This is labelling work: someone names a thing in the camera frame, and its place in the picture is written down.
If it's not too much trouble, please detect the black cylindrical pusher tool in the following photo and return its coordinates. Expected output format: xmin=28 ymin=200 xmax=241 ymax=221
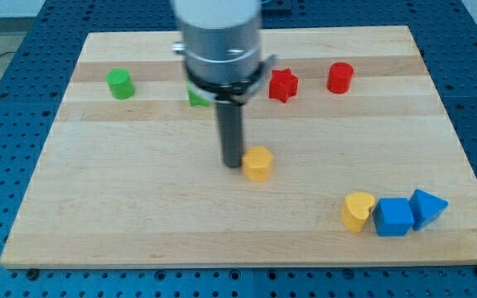
xmin=216 ymin=103 xmax=243 ymax=168

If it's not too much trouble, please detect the yellow hexagon block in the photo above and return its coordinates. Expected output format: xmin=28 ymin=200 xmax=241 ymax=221
xmin=242 ymin=146 xmax=273 ymax=182

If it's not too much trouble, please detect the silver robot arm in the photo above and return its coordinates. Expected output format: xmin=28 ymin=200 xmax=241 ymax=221
xmin=171 ymin=0 xmax=275 ymax=168

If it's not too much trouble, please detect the blue triangle block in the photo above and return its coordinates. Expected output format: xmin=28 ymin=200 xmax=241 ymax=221
xmin=408 ymin=189 xmax=449 ymax=231

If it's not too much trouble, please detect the green star block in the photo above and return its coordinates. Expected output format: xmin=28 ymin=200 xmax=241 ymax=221
xmin=185 ymin=80 xmax=210 ymax=107

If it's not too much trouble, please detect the red star block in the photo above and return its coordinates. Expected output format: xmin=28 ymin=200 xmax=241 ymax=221
xmin=268 ymin=68 xmax=299 ymax=103

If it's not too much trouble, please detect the green cylinder block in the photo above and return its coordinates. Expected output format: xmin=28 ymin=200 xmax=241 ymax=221
xmin=106 ymin=68 xmax=135 ymax=100

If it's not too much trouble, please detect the red cylinder block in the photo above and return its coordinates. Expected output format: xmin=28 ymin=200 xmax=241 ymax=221
xmin=326 ymin=62 xmax=354 ymax=94

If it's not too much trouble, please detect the yellow heart block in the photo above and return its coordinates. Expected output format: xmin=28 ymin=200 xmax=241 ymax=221
xmin=341 ymin=192 xmax=376 ymax=233

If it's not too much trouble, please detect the blue cube block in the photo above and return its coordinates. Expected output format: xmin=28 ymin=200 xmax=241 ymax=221
xmin=373 ymin=198 xmax=414 ymax=237

